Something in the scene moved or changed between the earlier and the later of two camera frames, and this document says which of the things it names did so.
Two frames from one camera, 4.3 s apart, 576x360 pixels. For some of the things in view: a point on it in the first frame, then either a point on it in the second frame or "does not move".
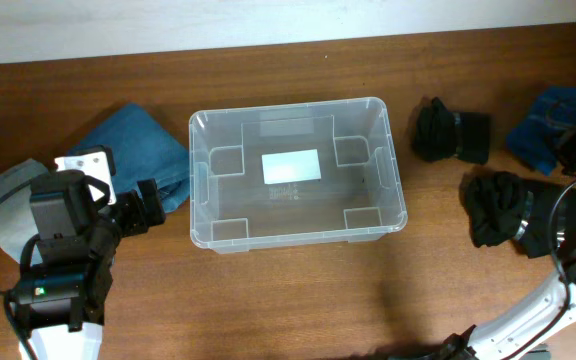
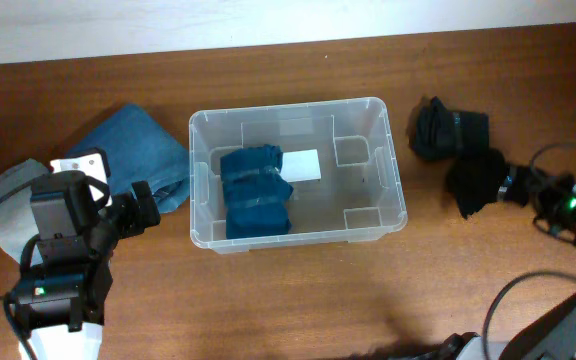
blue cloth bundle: [553, 111] to [256, 194]
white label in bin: [291, 167] does not move
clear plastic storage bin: [311, 172] does not move
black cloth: [503, 208] to [479, 175]
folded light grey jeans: [12, 224] does not move
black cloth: [440, 133] does not move
